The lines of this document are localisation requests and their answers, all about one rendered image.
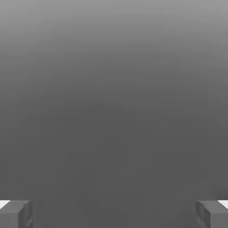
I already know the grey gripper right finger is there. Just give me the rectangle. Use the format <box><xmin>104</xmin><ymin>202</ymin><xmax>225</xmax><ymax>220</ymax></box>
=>
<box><xmin>195</xmin><ymin>199</ymin><xmax>228</xmax><ymax>228</ymax></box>

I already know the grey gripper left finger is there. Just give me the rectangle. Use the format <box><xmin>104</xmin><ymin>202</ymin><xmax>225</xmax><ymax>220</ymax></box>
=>
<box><xmin>0</xmin><ymin>199</ymin><xmax>34</xmax><ymax>228</ymax></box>

